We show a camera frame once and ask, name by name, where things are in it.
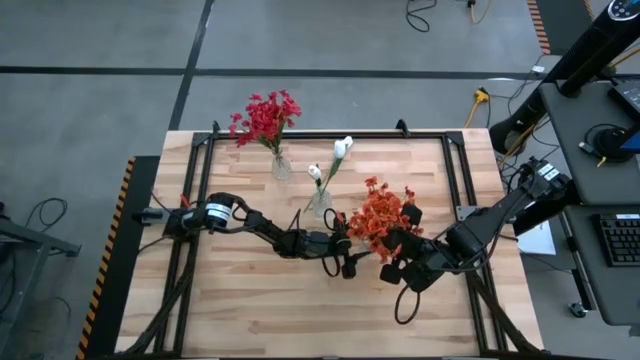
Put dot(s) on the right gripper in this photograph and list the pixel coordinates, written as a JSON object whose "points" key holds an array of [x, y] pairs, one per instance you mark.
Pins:
{"points": [[425, 262]]}

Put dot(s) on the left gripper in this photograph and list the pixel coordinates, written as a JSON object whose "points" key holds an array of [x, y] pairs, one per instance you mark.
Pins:
{"points": [[322, 245]]}

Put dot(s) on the white artificial tulip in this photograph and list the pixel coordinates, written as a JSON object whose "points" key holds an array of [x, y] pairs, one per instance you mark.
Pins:
{"points": [[348, 141], [315, 172], [340, 149]]}

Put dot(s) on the slim conical glass vase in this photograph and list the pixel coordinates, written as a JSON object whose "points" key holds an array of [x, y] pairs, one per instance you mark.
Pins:
{"points": [[282, 170]]}

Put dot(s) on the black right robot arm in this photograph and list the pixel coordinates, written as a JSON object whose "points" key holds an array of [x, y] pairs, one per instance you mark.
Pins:
{"points": [[500, 215]]}

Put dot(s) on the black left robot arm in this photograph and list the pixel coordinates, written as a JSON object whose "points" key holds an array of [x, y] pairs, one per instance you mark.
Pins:
{"points": [[260, 225]]}

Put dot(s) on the round ribbed glass vase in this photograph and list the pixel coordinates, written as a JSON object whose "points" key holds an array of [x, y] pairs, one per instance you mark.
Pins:
{"points": [[321, 204]]}

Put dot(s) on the white paper sheet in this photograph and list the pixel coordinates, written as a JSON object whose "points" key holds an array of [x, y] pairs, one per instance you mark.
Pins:
{"points": [[540, 242]]}

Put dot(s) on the yellow power plug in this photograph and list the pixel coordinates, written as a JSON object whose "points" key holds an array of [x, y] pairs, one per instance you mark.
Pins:
{"points": [[481, 96]]}

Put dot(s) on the black caster wheel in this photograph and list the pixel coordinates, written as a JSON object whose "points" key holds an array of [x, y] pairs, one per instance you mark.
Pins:
{"points": [[578, 311]]}

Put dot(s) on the grey desk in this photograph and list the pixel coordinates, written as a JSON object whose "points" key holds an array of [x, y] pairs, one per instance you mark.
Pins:
{"points": [[610, 185]]}

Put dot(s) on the black keyboard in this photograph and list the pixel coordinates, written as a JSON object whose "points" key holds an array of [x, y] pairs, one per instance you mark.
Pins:
{"points": [[620, 240]]}

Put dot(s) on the white power adapter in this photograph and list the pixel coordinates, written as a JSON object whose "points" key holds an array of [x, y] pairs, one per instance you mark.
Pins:
{"points": [[538, 69]]}

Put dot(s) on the black mat with hazard stripes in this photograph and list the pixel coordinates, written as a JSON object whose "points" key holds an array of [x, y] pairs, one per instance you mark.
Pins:
{"points": [[117, 310]]}

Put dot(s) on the black tower fan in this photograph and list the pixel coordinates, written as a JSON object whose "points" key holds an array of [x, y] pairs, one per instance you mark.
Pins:
{"points": [[585, 57]]}

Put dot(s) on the dark grey electronic box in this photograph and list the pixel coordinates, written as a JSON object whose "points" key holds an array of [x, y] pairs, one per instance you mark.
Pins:
{"points": [[627, 97]]}

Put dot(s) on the black floor mat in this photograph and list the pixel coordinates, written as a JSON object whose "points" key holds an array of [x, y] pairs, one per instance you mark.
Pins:
{"points": [[570, 25]]}

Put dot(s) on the grey metal stand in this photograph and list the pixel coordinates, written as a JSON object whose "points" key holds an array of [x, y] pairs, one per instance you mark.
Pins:
{"points": [[40, 240]]}

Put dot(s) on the black metal table frame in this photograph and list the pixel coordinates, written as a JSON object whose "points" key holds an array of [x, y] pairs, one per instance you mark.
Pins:
{"points": [[375, 135]]}

